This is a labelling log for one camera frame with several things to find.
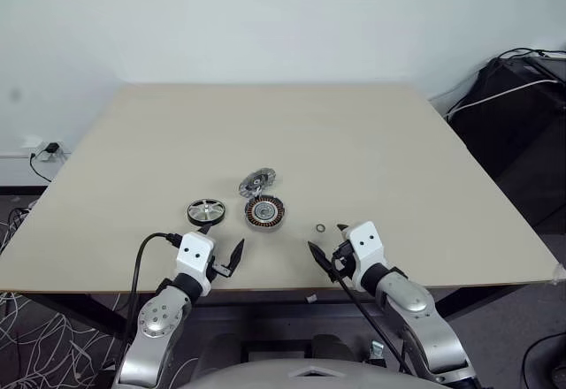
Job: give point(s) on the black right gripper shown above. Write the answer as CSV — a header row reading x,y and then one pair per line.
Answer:
x,y
347,258

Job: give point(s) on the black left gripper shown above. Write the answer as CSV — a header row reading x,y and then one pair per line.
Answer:
x,y
217,270

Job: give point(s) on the silver motor cover with gears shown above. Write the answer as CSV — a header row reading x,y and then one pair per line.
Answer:
x,y
257,181

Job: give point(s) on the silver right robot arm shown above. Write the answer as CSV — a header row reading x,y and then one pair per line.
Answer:
x,y
411,300

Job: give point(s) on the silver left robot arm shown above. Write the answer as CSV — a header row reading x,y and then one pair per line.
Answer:
x,y
155,318

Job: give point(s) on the black rimmed motor rotor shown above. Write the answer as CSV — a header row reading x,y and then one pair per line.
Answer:
x,y
205,212

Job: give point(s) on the motor stator in silver housing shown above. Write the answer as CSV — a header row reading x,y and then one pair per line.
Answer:
x,y
264,213

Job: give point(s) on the small tape piece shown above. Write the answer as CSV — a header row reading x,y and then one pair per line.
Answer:
x,y
311,298

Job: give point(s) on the dark rounded shape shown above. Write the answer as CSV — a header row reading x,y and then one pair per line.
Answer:
x,y
331,345

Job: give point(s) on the gray robot torso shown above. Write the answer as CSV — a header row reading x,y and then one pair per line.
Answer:
x,y
287,376

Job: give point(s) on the black power adapter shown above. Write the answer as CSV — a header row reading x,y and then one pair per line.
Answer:
x,y
53,148

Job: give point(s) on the large black case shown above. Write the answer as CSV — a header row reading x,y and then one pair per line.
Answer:
x,y
513,141

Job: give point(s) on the white power strip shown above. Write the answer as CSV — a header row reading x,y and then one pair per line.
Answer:
x,y
33,141

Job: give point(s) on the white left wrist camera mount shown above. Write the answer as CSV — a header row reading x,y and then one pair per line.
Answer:
x,y
194,252

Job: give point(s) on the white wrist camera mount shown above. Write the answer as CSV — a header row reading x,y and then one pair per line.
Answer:
x,y
194,252
367,241

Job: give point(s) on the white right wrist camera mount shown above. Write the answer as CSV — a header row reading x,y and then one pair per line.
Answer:
x,y
367,241

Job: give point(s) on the dark table frame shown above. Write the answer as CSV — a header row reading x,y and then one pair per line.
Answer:
x,y
265,307

